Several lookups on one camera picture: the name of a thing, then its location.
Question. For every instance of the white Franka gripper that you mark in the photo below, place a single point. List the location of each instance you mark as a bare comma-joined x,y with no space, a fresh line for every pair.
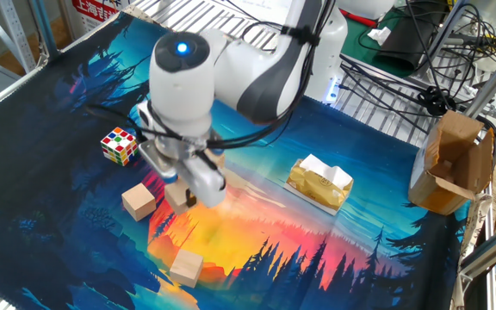
207,185

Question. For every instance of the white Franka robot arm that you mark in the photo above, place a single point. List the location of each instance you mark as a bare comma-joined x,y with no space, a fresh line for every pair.
183,86

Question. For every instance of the Rubik's cube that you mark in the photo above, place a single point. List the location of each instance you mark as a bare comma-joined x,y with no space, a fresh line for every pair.
119,146

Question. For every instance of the printed sunset landscape cloth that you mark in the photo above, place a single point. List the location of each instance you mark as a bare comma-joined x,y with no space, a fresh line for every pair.
80,258

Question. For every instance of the gold tissue pack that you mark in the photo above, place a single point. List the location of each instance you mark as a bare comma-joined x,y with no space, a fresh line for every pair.
319,185

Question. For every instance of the red lettered sign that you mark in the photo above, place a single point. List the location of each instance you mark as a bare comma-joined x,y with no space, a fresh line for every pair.
95,10

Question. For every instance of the green cutting mat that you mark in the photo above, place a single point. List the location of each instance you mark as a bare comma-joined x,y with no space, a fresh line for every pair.
360,47

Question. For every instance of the white perforated shelf upright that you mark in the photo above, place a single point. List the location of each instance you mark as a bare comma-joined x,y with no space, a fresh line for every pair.
9,34

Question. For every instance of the crumpled white tissue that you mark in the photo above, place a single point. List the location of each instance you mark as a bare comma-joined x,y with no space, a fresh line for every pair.
379,35

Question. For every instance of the open cardboard box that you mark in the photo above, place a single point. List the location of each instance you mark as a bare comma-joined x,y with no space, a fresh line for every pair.
450,163

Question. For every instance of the black pouch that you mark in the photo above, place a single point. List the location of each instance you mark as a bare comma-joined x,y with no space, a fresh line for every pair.
403,39

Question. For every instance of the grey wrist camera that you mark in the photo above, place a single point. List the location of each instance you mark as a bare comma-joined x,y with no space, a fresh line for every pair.
157,161

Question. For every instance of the blue grey metal post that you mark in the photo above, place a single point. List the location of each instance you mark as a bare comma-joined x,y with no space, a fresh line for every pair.
43,26

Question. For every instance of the aluminium frame beam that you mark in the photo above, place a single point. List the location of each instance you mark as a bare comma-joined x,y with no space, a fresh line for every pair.
489,254

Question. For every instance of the aluminium frame post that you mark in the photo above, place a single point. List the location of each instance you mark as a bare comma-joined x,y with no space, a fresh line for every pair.
493,82

